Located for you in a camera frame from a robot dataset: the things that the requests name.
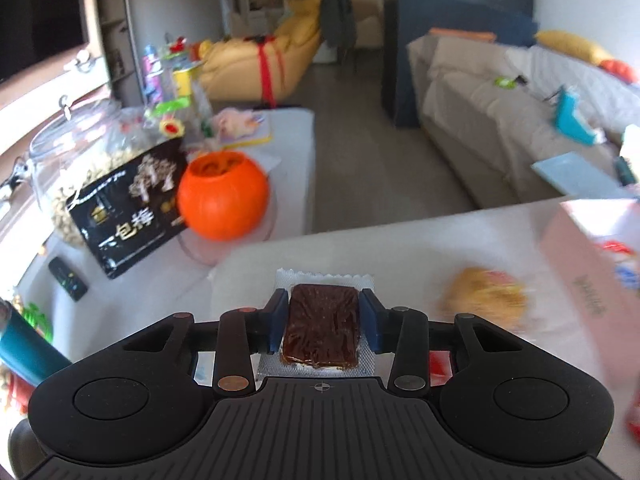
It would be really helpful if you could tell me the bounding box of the dark brown snack clear packet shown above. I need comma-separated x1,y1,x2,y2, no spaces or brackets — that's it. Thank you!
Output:
257,267,377,377

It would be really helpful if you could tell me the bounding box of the orange cushion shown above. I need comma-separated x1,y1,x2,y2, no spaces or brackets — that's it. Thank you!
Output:
600,59,640,84

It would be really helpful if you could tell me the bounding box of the pink plush toy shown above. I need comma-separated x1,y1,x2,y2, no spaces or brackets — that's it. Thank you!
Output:
212,107,266,141

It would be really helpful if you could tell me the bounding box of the yellow cup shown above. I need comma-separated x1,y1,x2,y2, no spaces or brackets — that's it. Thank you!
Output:
172,67,194,99

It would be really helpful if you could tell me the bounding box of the orange bolster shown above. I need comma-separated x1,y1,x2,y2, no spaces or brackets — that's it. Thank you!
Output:
430,27,498,42

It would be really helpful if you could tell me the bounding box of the black snack bag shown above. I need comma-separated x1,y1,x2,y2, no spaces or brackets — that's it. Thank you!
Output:
66,137,190,281

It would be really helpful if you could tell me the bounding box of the television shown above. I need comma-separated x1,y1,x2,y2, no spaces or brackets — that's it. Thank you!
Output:
0,0,93,84

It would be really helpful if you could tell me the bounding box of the cluster of colourful toys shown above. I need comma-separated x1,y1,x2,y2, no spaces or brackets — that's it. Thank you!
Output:
142,35,207,142

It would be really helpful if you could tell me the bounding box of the red ribbon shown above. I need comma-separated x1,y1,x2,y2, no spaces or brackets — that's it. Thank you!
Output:
255,35,282,107

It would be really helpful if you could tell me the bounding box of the yellow cushion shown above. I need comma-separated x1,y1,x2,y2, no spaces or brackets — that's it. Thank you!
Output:
534,30,615,65

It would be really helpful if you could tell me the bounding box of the teal bottle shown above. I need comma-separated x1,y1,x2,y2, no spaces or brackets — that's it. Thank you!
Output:
0,300,74,387

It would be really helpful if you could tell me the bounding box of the white low table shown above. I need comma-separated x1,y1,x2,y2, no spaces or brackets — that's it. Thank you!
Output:
210,107,316,235

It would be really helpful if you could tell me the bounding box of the yellow notepad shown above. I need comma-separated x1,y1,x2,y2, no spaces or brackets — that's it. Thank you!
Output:
220,124,275,149

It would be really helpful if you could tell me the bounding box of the dark coat on stand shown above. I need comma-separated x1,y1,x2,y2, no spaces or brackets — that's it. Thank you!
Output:
280,0,358,54

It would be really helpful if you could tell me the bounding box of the glass jar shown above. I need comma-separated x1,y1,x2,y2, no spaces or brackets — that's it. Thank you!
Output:
27,97,151,249

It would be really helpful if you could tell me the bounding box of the white air purifier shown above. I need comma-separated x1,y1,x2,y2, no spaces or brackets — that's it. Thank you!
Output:
315,40,342,66

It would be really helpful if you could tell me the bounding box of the orange pumpkin container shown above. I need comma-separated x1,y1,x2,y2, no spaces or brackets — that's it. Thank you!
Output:
177,150,271,242

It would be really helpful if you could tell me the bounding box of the beige chair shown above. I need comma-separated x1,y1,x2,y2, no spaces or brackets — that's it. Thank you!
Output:
352,2,384,49

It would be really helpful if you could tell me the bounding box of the black remote control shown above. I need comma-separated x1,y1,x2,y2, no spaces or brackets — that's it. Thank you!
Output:
47,256,90,303

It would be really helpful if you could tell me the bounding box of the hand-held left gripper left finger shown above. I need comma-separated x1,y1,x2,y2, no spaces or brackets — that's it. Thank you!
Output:
120,289,292,395

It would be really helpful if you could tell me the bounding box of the grey covered sofa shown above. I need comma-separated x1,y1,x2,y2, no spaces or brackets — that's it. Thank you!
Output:
407,35,640,211

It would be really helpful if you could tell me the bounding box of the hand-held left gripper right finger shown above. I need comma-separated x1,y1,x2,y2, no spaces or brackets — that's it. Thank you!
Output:
357,288,530,395

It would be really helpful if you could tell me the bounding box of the round pastry clear packet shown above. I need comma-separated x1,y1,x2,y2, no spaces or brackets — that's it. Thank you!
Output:
440,266,531,334

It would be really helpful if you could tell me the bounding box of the pink cardboard box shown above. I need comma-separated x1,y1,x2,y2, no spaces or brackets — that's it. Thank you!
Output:
540,199,640,357

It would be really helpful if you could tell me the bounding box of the blue cabinet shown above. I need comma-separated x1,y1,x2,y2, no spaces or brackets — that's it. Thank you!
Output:
382,0,538,128

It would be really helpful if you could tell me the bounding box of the yellow sofa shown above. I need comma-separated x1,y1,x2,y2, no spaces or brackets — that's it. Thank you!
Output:
200,0,323,102

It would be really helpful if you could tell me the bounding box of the light blue book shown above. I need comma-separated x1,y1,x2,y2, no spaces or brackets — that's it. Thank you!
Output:
531,151,634,199

